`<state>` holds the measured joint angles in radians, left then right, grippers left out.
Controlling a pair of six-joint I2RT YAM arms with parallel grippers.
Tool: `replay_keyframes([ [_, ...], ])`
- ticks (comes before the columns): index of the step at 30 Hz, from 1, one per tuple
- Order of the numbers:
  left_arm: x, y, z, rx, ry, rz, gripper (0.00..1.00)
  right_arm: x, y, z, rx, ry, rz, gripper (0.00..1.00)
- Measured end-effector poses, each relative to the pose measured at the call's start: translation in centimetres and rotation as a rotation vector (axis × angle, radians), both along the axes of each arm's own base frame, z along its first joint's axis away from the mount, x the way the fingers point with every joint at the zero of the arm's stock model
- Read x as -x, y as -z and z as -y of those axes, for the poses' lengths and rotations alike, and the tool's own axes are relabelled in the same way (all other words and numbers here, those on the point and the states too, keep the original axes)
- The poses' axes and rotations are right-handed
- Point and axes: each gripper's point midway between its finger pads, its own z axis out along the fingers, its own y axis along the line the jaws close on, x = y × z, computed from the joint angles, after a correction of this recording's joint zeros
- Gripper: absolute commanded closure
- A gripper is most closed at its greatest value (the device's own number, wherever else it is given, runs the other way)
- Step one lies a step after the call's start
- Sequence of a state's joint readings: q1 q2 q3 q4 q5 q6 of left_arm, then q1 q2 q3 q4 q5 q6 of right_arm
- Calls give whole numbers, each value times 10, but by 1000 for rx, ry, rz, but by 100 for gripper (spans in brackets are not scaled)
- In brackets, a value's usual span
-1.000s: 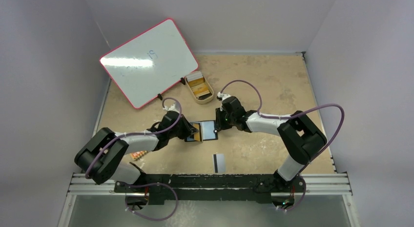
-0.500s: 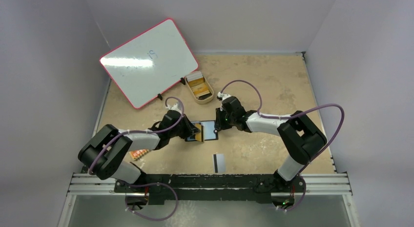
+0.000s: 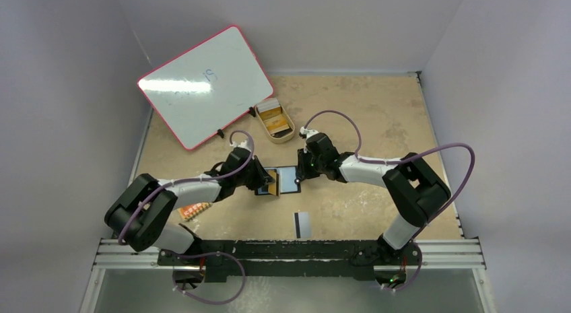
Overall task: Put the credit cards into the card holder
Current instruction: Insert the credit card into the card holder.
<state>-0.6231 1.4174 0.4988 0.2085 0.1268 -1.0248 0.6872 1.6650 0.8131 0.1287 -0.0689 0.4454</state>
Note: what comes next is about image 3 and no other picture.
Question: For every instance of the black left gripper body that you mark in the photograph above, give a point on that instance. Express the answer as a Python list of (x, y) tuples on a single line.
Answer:
[(244, 179)]

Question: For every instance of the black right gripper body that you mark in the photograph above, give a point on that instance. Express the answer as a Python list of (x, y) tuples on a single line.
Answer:
[(304, 164)]

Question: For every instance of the gold card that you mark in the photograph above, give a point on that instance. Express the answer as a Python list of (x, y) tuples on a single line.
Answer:
[(273, 187)]

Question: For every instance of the black card holder wallet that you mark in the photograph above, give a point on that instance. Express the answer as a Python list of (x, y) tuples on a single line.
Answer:
[(287, 176)]

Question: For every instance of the grey card with magnetic stripe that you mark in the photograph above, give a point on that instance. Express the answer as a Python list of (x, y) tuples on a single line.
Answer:
[(302, 225)]

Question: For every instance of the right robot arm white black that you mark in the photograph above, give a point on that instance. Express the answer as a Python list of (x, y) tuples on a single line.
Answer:
[(416, 190)]

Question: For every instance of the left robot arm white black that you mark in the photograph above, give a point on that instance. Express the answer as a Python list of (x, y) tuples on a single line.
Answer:
[(140, 215)]

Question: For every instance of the beige oval card tray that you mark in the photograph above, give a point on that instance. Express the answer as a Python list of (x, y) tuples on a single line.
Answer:
[(277, 125)]

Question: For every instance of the grey card stack in tray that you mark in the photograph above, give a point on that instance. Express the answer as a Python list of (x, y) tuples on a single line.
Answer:
[(268, 104)]

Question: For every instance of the orange snack packet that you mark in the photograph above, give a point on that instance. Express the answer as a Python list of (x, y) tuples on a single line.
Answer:
[(190, 212)]

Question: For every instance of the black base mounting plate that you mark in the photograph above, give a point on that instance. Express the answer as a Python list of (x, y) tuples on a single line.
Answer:
[(361, 260)]

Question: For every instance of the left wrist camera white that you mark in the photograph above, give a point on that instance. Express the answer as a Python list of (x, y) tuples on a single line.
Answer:
[(245, 144)]

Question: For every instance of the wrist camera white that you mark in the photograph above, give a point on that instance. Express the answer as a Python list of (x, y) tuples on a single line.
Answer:
[(306, 133), (245, 144)]

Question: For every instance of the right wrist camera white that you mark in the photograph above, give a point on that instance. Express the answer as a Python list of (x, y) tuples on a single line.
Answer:
[(306, 133)]

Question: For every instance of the white board with pink frame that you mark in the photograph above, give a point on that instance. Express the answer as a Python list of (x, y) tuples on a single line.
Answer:
[(208, 87)]

